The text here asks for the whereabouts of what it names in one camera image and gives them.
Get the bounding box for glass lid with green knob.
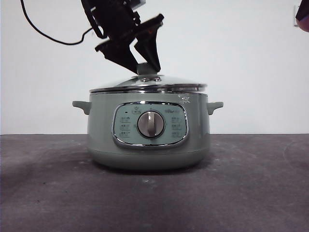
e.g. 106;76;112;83
88;63;208;94

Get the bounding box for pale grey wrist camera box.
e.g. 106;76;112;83
131;0;147;11

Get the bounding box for thin black cable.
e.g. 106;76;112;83
20;0;94;45

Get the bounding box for sage green electric cooking pot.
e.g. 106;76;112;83
72;90;224;170

